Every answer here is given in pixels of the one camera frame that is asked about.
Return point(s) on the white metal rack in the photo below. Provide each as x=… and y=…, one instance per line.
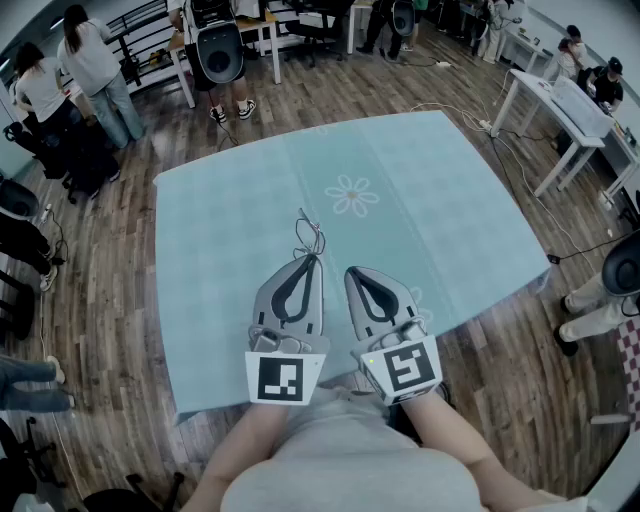
x=352, y=25

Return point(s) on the person's grey shirt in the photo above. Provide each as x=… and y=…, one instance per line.
x=350, y=465

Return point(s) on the black metal railing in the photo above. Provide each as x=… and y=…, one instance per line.
x=135, y=30

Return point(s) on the red checkered cloth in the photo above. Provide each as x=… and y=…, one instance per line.
x=630, y=370

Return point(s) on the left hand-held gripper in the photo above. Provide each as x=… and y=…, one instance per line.
x=280, y=377

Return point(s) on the wooden table white legs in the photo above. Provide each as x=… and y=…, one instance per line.
x=255, y=25

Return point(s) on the black office chair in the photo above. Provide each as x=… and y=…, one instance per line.
x=115, y=500
x=85, y=170
x=315, y=30

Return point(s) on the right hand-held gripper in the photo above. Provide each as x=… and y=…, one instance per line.
x=407, y=367

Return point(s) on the light blue daisy tablecloth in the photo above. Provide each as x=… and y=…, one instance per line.
x=225, y=250

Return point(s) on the person's left forearm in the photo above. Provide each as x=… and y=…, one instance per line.
x=240, y=450

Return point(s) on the black power adapter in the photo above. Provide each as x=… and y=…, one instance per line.
x=553, y=259

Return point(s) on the person's right forearm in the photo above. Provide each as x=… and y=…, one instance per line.
x=450, y=430

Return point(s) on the thin wire-frame eyeglasses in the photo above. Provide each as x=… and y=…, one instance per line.
x=309, y=239

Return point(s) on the pale rectangular mat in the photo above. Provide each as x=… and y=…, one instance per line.
x=580, y=105

